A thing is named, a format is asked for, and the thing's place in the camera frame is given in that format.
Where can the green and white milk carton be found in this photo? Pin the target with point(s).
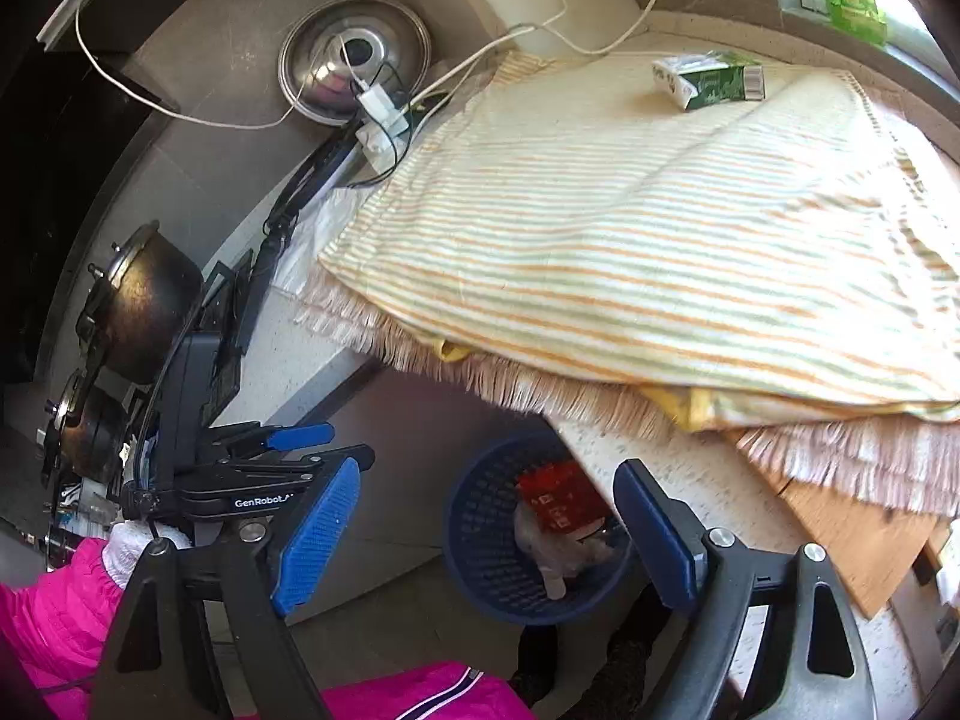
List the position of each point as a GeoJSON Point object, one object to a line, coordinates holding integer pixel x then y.
{"type": "Point", "coordinates": [712, 82]}

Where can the striped cloth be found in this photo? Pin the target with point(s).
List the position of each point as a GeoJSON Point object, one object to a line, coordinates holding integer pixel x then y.
{"type": "Point", "coordinates": [600, 240]}

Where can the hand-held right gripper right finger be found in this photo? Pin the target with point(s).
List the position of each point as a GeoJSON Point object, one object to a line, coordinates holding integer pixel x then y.
{"type": "Point", "coordinates": [660, 540]}

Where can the yellow cloth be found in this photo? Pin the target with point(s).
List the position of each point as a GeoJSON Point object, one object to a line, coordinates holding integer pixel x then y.
{"type": "Point", "coordinates": [690, 405]}

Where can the person's left hand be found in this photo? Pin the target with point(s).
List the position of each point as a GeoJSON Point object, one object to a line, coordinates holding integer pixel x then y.
{"type": "Point", "coordinates": [124, 547]}

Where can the white charger adapter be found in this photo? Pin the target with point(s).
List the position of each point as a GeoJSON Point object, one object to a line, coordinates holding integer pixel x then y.
{"type": "Point", "coordinates": [379, 106]}

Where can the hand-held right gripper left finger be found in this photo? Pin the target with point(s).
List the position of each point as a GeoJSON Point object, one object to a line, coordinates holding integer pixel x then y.
{"type": "Point", "coordinates": [315, 540]}

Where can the person's black shoe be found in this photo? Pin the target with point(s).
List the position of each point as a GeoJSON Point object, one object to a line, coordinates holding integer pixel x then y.
{"type": "Point", "coordinates": [634, 660]}
{"type": "Point", "coordinates": [538, 664]}

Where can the red and white tissue packet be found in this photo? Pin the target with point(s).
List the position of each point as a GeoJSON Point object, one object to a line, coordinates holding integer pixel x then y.
{"type": "Point", "coordinates": [559, 495]}

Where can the person's pink jacket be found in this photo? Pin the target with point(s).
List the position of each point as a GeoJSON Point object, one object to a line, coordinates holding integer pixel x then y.
{"type": "Point", "coordinates": [420, 694]}

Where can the white plastic sheet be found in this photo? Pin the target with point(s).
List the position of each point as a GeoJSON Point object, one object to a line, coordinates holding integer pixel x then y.
{"type": "Point", "coordinates": [322, 217]}

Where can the pink fringed cloth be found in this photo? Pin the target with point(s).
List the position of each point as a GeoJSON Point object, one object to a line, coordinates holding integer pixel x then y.
{"type": "Point", "coordinates": [862, 457]}

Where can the black metal rack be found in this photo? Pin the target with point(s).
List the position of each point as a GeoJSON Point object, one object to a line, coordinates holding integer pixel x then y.
{"type": "Point", "coordinates": [225, 382]}

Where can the person's left black shoe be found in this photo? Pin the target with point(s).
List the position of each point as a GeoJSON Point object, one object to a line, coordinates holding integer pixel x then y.
{"type": "Point", "coordinates": [538, 664]}

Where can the person's right black shoe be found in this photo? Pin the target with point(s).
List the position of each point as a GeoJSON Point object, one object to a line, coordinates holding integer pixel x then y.
{"type": "Point", "coordinates": [634, 660]}

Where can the person's left forearm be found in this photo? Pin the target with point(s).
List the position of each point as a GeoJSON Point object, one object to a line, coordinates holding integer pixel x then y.
{"type": "Point", "coordinates": [52, 615]}

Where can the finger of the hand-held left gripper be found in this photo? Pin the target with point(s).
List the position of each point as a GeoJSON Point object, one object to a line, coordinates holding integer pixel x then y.
{"type": "Point", "coordinates": [300, 436]}
{"type": "Point", "coordinates": [322, 459]}

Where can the black cooking pot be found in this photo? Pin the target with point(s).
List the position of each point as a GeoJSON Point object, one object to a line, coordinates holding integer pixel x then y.
{"type": "Point", "coordinates": [97, 427]}
{"type": "Point", "coordinates": [150, 300]}

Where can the steel pot lid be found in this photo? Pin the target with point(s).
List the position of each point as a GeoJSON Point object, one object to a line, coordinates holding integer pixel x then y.
{"type": "Point", "coordinates": [315, 75]}

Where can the white plastic wrapper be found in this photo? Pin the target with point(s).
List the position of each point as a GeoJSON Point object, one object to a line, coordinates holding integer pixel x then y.
{"type": "Point", "coordinates": [555, 555]}

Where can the blue plastic waste basket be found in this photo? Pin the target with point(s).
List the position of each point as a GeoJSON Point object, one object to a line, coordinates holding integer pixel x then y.
{"type": "Point", "coordinates": [480, 540]}

